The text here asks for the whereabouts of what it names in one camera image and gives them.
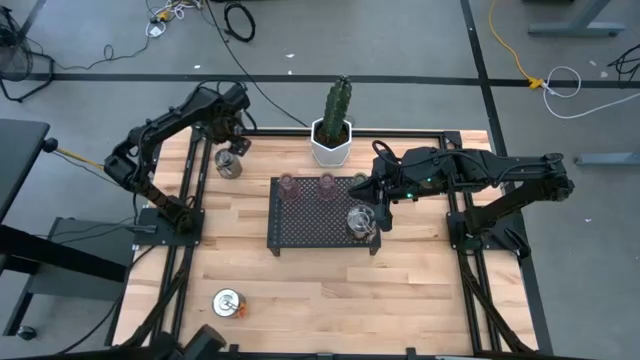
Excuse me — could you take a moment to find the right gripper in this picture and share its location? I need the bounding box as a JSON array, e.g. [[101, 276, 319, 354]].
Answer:
[[348, 167, 419, 233]]

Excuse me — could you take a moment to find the pink ribbed glass candlestick holder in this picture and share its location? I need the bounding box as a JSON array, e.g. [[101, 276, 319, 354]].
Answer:
[[316, 172, 340, 202], [277, 172, 301, 202]]

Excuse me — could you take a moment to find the silver candle jar orange tag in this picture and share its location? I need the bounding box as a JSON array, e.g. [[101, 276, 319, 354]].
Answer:
[[211, 287, 248, 320]]

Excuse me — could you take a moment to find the white hexagonal plant pot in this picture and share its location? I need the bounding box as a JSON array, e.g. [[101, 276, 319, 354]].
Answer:
[[309, 117, 354, 169]]

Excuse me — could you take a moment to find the black perforated metal riser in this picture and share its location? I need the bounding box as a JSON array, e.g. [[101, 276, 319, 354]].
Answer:
[[266, 175, 382, 257]]

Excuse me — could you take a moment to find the black desk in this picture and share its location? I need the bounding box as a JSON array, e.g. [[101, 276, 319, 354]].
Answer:
[[0, 118, 132, 341]]

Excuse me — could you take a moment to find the grey cabinet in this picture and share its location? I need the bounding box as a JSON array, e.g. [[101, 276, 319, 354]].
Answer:
[[29, 215, 137, 302]]

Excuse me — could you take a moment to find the black floor fan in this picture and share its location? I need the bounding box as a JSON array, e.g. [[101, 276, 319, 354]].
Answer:
[[0, 5, 56, 104]]

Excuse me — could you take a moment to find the grey table foot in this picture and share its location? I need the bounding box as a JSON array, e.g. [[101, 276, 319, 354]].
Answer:
[[573, 152, 640, 167]]

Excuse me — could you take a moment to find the grey table leg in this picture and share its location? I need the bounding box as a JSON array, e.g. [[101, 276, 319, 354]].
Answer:
[[527, 0, 626, 39]]

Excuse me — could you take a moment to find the long thin black cable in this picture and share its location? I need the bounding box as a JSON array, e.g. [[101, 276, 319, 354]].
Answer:
[[204, 0, 309, 128]]

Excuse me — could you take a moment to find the coiled black cable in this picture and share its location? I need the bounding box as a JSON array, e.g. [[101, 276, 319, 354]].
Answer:
[[223, 2, 257, 43]]

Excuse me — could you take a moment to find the white and yellow cable tangle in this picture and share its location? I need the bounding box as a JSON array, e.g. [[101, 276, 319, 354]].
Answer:
[[144, 0, 206, 39]]

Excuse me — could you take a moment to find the black cable bundle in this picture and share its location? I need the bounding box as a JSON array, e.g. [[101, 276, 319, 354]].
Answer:
[[457, 249, 531, 354], [119, 239, 194, 350]]

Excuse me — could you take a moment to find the thin yellow cable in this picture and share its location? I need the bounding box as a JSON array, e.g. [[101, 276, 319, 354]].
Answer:
[[54, 146, 109, 171]]

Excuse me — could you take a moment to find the yellow extension cable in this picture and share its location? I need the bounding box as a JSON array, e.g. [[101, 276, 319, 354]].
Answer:
[[488, 0, 545, 91]]

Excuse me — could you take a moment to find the black cable cluster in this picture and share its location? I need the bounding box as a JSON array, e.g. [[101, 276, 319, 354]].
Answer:
[[607, 42, 640, 81]]

